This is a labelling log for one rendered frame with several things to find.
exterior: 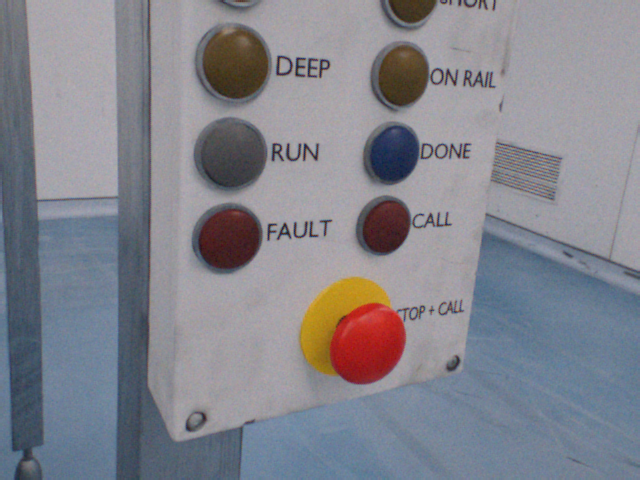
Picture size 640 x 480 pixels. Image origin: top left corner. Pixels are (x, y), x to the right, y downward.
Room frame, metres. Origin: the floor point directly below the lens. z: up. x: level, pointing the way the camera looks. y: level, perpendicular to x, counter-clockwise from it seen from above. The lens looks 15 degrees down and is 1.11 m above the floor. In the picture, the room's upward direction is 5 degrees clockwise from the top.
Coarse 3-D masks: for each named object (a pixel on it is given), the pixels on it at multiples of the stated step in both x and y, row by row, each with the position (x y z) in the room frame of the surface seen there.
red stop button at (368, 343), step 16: (368, 304) 0.28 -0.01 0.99; (352, 320) 0.27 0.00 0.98; (368, 320) 0.27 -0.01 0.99; (384, 320) 0.27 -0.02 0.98; (400, 320) 0.28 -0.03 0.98; (336, 336) 0.27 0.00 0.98; (352, 336) 0.26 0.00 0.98; (368, 336) 0.27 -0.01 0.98; (384, 336) 0.27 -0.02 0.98; (400, 336) 0.28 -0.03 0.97; (336, 352) 0.26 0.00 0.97; (352, 352) 0.26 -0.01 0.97; (368, 352) 0.27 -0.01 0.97; (384, 352) 0.27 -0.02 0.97; (400, 352) 0.28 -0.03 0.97; (336, 368) 0.27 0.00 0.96; (352, 368) 0.26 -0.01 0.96; (368, 368) 0.27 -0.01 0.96; (384, 368) 0.27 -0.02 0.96; (368, 384) 0.27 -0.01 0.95
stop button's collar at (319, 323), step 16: (336, 288) 0.29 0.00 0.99; (352, 288) 0.29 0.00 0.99; (368, 288) 0.30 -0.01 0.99; (320, 304) 0.28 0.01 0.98; (336, 304) 0.29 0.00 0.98; (352, 304) 0.29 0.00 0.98; (384, 304) 0.30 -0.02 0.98; (304, 320) 0.28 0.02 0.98; (320, 320) 0.28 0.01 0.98; (336, 320) 0.29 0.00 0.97; (304, 336) 0.28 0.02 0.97; (320, 336) 0.28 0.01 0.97; (304, 352) 0.28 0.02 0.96; (320, 352) 0.28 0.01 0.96; (320, 368) 0.28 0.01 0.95
